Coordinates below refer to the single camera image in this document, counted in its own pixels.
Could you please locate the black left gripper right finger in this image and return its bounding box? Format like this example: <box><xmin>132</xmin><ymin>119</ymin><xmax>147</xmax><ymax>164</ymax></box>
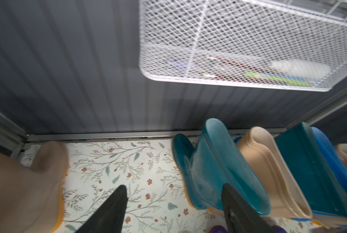
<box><xmin>221</xmin><ymin>183</ymin><xmax>274</xmax><ymax>233</ymax></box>

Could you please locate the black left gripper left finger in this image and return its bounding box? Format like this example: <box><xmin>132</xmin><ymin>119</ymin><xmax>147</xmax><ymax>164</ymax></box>
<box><xmin>76</xmin><ymin>185</ymin><xmax>128</xmax><ymax>233</ymax></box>

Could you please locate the dark teal boot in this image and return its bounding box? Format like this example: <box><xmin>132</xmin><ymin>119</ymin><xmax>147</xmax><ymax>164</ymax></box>
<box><xmin>173</xmin><ymin>118</ymin><xmax>271</xmax><ymax>216</ymax></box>
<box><xmin>275</xmin><ymin>122</ymin><xmax>347</xmax><ymax>217</ymax></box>

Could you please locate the blue rain boot left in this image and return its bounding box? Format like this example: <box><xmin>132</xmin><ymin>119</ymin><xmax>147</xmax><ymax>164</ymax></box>
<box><xmin>311</xmin><ymin>127</ymin><xmax>347</xmax><ymax>193</ymax></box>

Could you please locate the purple front boot left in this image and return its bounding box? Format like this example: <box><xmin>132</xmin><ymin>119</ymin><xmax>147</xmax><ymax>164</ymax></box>
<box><xmin>208</xmin><ymin>225</ymin><xmax>228</xmax><ymax>233</ymax></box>

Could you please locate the purple boot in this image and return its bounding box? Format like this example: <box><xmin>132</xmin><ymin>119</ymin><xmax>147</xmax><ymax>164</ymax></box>
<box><xmin>208</xmin><ymin>225</ymin><xmax>228</xmax><ymax>233</ymax></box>
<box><xmin>272</xmin><ymin>225</ymin><xmax>287</xmax><ymax>233</ymax></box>

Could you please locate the purple front boot right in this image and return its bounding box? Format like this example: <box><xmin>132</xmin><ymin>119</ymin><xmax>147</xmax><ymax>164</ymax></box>
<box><xmin>272</xmin><ymin>225</ymin><xmax>287</xmax><ymax>233</ymax></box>

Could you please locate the white bottle in basket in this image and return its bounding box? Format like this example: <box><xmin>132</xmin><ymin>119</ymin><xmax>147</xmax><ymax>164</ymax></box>
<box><xmin>269</xmin><ymin>59</ymin><xmax>331</xmax><ymax>80</ymax></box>

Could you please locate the white wire mesh basket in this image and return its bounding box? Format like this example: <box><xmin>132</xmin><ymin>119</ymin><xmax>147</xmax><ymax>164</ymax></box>
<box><xmin>139</xmin><ymin>1</ymin><xmax>347</xmax><ymax>92</ymax></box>

